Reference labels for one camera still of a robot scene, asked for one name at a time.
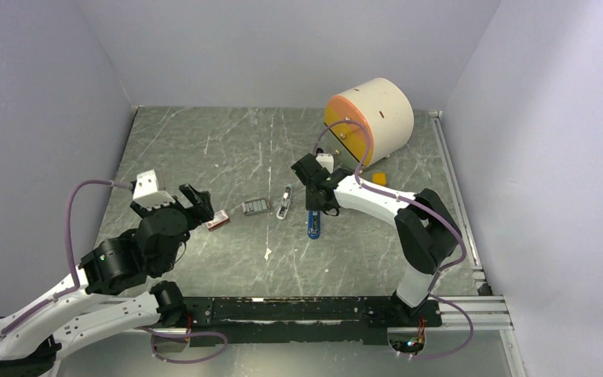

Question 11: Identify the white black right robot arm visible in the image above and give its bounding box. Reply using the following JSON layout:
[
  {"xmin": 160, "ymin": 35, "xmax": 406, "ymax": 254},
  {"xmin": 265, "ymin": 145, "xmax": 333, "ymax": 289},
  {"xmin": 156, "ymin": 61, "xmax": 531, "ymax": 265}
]
[{"xmin": 291, "ymin": 153, "xmax": 466, "ymax": 325}]

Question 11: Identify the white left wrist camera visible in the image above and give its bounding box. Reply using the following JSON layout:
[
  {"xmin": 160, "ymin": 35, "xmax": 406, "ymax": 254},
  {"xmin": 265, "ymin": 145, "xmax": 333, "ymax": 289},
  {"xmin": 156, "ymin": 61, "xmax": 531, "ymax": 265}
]
[{"xmin": 132, "ymin": 170, "xmax": 174, "ymax": 210}]

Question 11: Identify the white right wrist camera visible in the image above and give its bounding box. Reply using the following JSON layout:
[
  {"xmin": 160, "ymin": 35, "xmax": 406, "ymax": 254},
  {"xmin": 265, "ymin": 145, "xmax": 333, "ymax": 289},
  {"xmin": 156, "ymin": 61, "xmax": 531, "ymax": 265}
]
[{"xmin": 316, "ymin": 153, "xmax": 334, "ymax": 174}]

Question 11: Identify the cream round drawer cabinet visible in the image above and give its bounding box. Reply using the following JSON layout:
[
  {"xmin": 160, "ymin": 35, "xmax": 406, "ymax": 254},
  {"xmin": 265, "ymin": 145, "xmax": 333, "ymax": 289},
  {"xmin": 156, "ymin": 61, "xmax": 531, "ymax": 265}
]
[{"xmin": 323, "ymin": 78, "xmax": 415, "ymax": 169}]

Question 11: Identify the aluminium frame rail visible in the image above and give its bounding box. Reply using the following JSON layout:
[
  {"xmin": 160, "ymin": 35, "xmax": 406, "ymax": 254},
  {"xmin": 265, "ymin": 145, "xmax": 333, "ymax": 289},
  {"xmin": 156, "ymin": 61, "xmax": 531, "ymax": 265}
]
[{"xmin": 54, "ymin": 295, "xmax": 515, "ymax": 334}]

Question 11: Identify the yellow eraser block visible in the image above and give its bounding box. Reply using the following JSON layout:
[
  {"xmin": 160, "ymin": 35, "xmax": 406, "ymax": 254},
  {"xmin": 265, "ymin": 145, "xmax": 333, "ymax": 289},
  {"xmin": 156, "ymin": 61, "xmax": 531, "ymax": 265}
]
[{"xmin": 371, "ymin": 172, "xmax": 388, "ymax": 187}]

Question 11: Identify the light blue white stapler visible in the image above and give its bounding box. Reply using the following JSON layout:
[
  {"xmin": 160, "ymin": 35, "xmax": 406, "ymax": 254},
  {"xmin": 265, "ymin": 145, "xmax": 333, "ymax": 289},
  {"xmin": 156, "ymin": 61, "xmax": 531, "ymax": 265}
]
[{"xmin": 276, "ymin": 185, "xmax": 293, "ymax": 220}]

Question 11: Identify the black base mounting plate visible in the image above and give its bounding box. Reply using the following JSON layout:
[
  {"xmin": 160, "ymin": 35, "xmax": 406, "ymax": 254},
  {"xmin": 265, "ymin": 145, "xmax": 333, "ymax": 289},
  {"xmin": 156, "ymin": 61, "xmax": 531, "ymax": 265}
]
[{"xmin": 153, "ymin": 296, "xmax": 443, "ymax": 346}]

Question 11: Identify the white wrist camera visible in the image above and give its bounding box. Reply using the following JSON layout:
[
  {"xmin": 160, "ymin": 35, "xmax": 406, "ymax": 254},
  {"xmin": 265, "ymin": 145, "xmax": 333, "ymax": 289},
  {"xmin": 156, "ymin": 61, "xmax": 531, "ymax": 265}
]
[
  {"xmin": 132, "ymin": 170, "xmax": 174, "ymax": 210},
  {"xmin": 316, "ymin": 153, "xmax": 334, "ymax": 174}
]

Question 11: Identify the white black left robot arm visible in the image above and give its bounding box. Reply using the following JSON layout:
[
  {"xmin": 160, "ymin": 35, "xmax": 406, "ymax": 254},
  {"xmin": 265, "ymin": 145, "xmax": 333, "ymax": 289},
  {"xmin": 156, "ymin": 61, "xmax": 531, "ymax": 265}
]
[{"xmin": 0, "ymin": 183, "xmax": 214, "ymax": 376}]

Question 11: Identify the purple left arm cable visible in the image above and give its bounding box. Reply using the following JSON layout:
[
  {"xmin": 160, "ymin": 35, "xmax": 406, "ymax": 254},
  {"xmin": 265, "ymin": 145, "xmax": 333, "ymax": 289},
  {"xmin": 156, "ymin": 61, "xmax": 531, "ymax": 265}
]
[{"xmin": 0, "ymin": 179, "xmax": 230, "ymax": 377}]

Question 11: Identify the red white staple box sleeve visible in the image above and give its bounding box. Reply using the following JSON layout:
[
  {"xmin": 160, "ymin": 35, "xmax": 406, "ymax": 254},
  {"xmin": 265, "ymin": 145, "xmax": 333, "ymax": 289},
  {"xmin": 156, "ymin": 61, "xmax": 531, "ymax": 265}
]
[{"xmin": 206, "ymin": 210, "xmax": 230, "ymax": 232}]

